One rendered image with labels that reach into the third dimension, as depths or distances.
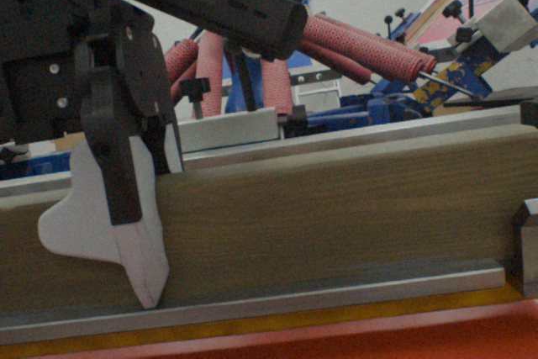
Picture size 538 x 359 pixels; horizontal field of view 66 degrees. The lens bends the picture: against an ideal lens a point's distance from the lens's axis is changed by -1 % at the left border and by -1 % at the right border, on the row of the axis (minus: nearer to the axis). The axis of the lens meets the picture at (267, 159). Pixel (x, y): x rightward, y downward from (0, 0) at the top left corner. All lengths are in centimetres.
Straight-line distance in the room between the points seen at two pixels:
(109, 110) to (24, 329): 14
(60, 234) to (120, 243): 3
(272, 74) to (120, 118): 56
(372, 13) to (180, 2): 429
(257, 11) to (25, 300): 20
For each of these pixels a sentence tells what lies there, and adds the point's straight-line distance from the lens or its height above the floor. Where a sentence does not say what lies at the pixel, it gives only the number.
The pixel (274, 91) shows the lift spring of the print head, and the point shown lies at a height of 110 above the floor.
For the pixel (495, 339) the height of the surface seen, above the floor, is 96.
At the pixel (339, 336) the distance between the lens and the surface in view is 26.
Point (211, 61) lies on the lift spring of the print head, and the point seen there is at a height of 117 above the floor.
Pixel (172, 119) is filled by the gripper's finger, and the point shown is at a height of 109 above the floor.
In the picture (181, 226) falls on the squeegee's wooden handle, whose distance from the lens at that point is 23.
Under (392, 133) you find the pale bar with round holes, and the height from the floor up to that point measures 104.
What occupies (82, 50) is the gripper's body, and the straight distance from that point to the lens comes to 22.
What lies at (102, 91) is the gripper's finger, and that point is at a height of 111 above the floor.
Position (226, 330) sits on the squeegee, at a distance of 26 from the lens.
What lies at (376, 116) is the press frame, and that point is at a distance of 85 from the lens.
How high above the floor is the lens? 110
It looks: 9 degrees down
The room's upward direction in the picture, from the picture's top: 9 degrees counter-clockwise
